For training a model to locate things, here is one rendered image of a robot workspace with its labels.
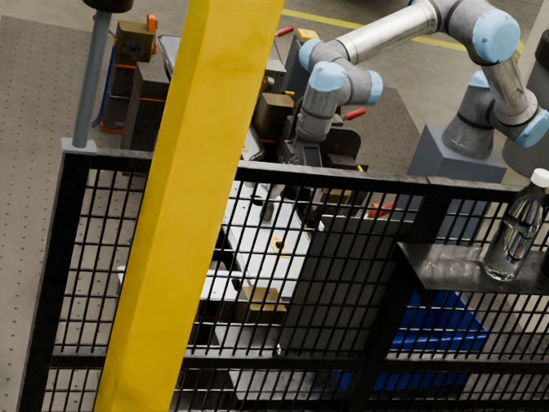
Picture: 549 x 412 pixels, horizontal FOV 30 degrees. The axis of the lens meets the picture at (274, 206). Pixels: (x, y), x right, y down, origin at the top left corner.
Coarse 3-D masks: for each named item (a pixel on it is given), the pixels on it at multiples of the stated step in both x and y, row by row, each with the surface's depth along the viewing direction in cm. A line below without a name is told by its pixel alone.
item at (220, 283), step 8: (208, 272) 229; (224, 272) 230; (232, 272) 231; (240, 272) 232; (120, 280) 218; (208, 280) 226; (216, 280) 227; (224, 280) 228; (240, 280) 229; (208, 288) 224; (216, 288) 225; (232, 288) 226; (216, 296) 222; (232, 296) 224
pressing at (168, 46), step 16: (160, 48) 326; (176, 48) 327; (256, 144) 287; (256, 160) 279; (256, 192) 264; (240, 208) 255; (256, 208) 257; (288, 208) 261; (256, 224) 251; (272, 224) 253; (288, 240) 249; (304, 240) 251; (240, 256) 238; (256, 256) 239; (272, 256) 241; (256, 272) 234; (288, 288) 232
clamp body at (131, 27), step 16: (128, 32) 314; (144, 32) 316; (112, 48) 321; (128, 48) 317; (144, 48) 318; (112, 64) 321; (128, 64) 320; (112, 80) 325; (128, 80) 324; (112, 96) 325; (128, 96) 327; (112, 112) 328; (112, 128) 332
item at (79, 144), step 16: (96, 0) 135; (112, 0) 135; (128, 0) 137; (96, 16) 139; (96, 32) 140; (96, 48) 141; (96, 64) 142; (96, 80) 144; (80, 96) 146; (80, 112) 146; (80, 128) 148; (64, 144) 149; (80, 144) 149
